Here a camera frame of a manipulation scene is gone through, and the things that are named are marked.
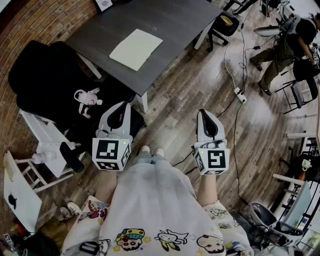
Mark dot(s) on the pink water bottle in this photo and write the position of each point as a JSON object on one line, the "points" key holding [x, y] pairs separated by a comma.
{"points": [[42, 157]]}

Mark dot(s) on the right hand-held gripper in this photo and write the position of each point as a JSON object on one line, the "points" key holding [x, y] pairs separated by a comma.
{"points": [[216, 160]]}

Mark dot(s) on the person's right beige shoe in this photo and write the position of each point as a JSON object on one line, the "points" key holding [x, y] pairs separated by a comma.
{"points": [[159, 151]]}

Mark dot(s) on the pink small bag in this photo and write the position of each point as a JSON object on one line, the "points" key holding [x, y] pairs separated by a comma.
{"points": [[88, 98]]}

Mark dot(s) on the black small chair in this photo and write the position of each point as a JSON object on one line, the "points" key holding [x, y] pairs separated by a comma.
{"points": [[233, 30]]}

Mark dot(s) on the black high-back office chair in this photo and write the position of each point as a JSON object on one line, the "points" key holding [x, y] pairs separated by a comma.
{"points": [[37, 75]]}

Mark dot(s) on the black framed picture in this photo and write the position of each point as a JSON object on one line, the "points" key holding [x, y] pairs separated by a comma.
{"points": [[103, 5]]}

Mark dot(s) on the person's right forearm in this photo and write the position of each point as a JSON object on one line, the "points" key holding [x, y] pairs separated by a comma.
{"points": [[207, 187]]}

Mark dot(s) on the black grey folding chair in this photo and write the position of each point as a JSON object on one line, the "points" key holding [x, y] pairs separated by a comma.
{"points": [[301, 92]]}

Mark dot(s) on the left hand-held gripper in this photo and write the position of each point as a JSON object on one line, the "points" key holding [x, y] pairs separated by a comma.
{"points": [[107, 150]]}

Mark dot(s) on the white power strip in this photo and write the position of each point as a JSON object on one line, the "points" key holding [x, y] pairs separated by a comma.
{"points": [[240, 95]]}

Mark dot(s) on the white grey helmet shell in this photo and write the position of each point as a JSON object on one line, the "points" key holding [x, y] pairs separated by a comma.
{"points": [[262, 215]]}

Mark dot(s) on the grey monitor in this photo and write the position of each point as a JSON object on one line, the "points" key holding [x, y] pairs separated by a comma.
{"points": [[300, 205]]}

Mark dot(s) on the white side chair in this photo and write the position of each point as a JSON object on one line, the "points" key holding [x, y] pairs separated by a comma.
{"points": [[47, 140]]}

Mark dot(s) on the person's white cartoon print shirt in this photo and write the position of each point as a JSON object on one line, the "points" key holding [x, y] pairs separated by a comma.
{"points": [[155, 200]]}

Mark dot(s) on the person's beige shoe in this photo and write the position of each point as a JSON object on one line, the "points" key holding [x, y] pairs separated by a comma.
{"points": [[144, 149], [159, 151]]}

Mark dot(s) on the yellow bowl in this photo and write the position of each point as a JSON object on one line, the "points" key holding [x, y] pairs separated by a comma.
{"points": [[226, 21]]}

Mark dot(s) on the person's left beige shoe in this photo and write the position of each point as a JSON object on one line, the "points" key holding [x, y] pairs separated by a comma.
{"points": [[144, 149]]}

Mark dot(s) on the white shallow dish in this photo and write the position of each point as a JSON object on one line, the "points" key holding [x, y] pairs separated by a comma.
{"points": [[266, 31]]}

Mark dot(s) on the person's left forearm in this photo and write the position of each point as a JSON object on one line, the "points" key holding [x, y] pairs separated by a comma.
{"points": [[106, 185]]}

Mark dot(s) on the white table leg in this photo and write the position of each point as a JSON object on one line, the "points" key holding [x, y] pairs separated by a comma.
{"points": [[203, 35], [142, 101], [92, 67]]}

